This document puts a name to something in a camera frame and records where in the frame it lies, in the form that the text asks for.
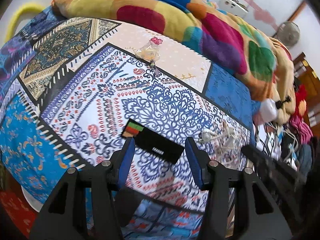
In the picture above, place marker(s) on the colourful fleece blanket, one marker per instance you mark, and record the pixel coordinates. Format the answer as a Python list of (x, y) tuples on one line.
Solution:
[(261, 62)]

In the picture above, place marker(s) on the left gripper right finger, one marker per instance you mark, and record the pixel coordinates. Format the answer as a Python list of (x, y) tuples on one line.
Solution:
[(198, 161)]

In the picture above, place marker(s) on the white pump lotion bottle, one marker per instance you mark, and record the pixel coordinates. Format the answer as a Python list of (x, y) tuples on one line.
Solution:
[(268, 110)]

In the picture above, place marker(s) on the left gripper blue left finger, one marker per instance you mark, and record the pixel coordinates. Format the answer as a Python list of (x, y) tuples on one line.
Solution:
[(121, 161)]

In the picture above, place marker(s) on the wooden shelf furniture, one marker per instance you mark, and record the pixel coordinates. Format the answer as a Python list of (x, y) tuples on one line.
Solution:
[(308, 77)]

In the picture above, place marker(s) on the pedestal fan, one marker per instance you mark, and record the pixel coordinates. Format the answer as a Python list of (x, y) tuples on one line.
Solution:
[(288, 33)]

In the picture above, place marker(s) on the white earphones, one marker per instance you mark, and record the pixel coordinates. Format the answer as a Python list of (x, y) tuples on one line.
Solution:
[(226, 144)]

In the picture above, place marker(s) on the red pink clothes pile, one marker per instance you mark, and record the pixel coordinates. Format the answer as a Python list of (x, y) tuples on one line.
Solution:
[(296, 120)]

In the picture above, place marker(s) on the patchwork blue bed sheet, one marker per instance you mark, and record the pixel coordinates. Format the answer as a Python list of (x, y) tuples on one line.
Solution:
[(68, 89)]

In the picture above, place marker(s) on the black cosmetic box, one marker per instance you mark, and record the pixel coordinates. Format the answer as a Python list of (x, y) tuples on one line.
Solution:
[(152, 142)]

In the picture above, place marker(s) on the clear plastic candy wrapper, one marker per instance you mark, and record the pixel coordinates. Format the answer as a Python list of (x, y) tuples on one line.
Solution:
[(150, 52)]

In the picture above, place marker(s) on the yellow foam bed rail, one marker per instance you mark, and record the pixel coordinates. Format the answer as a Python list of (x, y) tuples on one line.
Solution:
[(25, 9)]

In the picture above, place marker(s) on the white electrical switchboard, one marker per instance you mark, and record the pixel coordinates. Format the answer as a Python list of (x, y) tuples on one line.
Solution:
[(233, 7)]

